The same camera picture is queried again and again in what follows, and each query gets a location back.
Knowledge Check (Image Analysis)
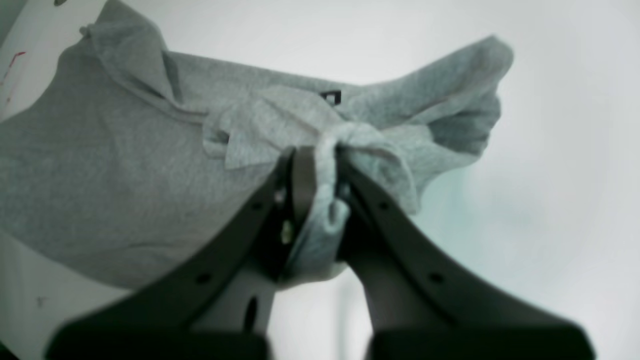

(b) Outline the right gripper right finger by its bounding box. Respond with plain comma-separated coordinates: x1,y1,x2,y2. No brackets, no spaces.
337,155,595,360

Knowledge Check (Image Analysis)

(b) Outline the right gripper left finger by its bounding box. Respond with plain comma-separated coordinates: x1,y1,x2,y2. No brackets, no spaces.
45,146,315,360

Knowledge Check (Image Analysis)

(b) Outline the grey t-shirt with black lettering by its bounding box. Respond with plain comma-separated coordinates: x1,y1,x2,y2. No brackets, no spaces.
0,0,514,289

